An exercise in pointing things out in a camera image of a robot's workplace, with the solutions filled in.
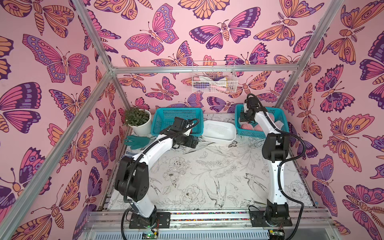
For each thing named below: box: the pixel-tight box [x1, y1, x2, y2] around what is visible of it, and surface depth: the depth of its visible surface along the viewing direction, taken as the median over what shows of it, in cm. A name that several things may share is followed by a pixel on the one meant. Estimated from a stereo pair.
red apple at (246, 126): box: [241, 123, 253, 130], surface depth 105 cm
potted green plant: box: [125, 106, 152, 136], surface depth 99 cm
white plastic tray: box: [202, 120, 237, 143], surface depth 108 cm
